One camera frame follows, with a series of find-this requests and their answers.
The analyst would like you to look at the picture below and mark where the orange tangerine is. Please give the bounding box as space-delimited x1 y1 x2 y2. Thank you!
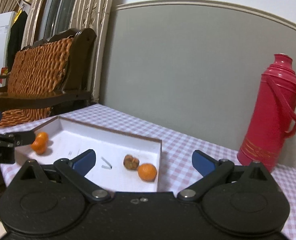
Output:
137 163 158 182
30 132 48 155

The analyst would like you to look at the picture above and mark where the white shallow cardboard box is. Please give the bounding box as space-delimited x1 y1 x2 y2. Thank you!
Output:
14 115 163 193

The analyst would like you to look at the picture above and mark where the dark wooden armchair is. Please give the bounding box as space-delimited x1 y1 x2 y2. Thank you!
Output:
0 28 96 127

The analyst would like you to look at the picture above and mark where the orange woven chair cushion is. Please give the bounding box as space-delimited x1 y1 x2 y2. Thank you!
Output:
0 37 73 128

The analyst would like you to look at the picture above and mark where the red thermos flask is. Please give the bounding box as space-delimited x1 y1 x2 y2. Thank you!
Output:
237 53 296 171

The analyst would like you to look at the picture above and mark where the black hanging coat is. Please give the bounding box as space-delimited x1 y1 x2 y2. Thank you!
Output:
7 11 28 71

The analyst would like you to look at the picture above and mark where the yellow hanging garment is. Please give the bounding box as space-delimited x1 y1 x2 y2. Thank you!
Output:
14 8 22 23

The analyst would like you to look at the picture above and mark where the glass window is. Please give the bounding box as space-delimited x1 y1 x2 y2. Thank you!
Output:
38 0 76 40

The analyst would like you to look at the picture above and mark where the beige striped curtain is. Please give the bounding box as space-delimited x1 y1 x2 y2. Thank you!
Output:
22 0 113 102

